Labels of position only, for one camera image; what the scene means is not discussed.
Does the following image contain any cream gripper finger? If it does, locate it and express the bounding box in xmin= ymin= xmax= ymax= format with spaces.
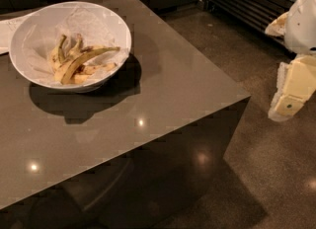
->
xmin=268 ymin=55 xmax=316 ymax=121
xmin=265 ymin=12 xmax=287 ymax=37

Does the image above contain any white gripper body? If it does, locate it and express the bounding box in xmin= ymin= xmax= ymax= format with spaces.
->
xmin=284 ymin=0 xmax=316 ymax=55

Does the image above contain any yellow banana peel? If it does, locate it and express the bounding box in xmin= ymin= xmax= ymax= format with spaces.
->
xmin=48 ymin=34 xmax=119 ymax=85

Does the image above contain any white paper napkin in bowl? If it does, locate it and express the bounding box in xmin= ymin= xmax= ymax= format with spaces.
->
xmin=22 ymin=6 xmax=129 ymax=88

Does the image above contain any white ceramic bowl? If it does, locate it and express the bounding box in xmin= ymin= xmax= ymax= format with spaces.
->
xmin=8 ymin=1 xmax=132 ymax=94

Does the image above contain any white paper on table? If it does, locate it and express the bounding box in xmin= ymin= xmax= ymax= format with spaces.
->
xmin=0 ymin=14 xmax=32 ymax=54

